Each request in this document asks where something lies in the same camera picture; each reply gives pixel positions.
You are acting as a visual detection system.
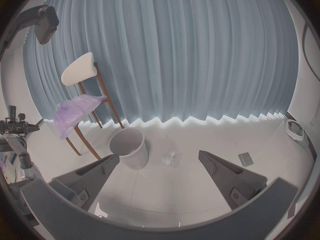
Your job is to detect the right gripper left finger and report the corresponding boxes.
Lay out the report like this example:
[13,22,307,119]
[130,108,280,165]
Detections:
[49,154,120,211]

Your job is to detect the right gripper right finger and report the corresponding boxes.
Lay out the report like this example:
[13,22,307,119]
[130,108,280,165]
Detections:
[199,150,268,211]

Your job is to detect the purple plastic bag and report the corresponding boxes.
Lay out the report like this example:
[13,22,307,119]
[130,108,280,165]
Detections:
[53,95,107,139]

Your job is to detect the clear plastic wrapper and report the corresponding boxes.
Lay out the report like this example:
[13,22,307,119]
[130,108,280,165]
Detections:
[161,151,177,168]

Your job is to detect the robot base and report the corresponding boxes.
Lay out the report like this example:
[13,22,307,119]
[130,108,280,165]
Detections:
[6,179,40,227]

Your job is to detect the white trash bin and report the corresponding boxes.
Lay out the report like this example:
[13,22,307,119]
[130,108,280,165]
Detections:
[109,127,148,170]

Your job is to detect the wooden chair white cushions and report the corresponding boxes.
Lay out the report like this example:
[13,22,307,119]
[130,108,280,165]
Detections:
[61,52,125,160]

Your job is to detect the pale blue curtain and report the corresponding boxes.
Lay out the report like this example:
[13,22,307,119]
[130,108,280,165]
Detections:
[22,0,299,131]

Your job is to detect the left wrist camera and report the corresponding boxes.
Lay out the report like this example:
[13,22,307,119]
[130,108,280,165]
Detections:
[7,105,27,121]

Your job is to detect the black cable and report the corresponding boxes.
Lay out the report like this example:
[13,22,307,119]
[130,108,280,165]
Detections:
[301,24,320,82]

